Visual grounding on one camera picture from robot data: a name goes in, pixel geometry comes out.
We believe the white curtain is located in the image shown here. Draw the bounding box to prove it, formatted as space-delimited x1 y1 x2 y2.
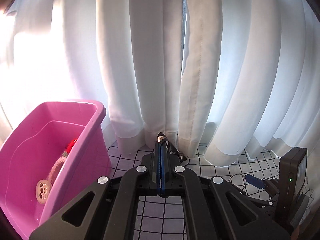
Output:
1 0 319 166

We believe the black printed lanyard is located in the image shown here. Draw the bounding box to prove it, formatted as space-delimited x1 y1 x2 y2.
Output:
157 132 190 167

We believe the black camera box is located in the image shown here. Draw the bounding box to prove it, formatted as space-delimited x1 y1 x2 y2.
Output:
276 147 308 220

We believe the round wooden face charm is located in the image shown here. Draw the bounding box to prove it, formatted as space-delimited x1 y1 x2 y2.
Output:
36 179 52 205

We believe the white black grid bedsheet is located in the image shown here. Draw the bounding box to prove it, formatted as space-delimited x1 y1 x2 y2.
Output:
106 139 315 240

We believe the silver metal ring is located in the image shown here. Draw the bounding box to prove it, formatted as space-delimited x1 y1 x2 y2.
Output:
228 173 249 196

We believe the pink plastic tub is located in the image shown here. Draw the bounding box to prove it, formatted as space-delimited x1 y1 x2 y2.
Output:
1 101 111 239

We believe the pink fuzzy strawberry headband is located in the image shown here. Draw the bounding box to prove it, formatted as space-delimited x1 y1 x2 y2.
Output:
47 139 77 185

